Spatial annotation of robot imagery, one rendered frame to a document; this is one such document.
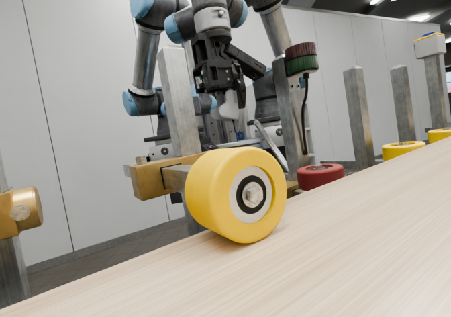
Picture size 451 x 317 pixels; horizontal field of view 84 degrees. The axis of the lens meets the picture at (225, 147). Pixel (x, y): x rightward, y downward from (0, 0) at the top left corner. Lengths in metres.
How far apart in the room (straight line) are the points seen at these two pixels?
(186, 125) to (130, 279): 0.25
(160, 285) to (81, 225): 2.91
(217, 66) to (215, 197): 0.37
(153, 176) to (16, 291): 0.19
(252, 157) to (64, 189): 2.88
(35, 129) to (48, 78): 0.52
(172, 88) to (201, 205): 0.24
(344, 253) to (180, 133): 0.28
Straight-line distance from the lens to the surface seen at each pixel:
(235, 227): 0.21
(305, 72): 0.53
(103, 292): 0.22
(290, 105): 0.54
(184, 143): 0.40
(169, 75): 0.41
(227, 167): 0.20
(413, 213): 0.27
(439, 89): 1.21
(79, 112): 3.05
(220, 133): 1.35
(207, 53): 0.55
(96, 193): 3.04
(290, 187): 0.52
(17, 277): 0.40
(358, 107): 0.74
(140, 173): 0.37
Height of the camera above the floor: 0.99
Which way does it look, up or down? 3 degrees down
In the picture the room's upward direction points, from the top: 10 degrees counter-clockwise
